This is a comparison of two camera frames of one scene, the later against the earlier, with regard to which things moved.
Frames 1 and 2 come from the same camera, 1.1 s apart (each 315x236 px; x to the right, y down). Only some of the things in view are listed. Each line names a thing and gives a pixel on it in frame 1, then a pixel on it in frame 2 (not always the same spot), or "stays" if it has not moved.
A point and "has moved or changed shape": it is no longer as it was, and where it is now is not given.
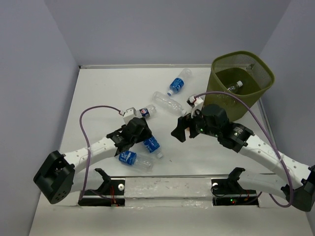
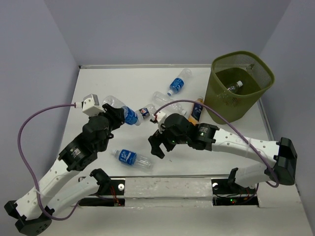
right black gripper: [183, 123] → [156, 139]
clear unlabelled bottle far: [168, 104] stays
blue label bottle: [177, 84] stays
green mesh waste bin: [245, 74] stays
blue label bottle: [153, 145] has moved or changed shape
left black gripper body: [144, 134] → [115, 120]
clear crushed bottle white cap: [239, 84] stays
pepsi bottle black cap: [150, 111] stays
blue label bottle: [133, 159] stays
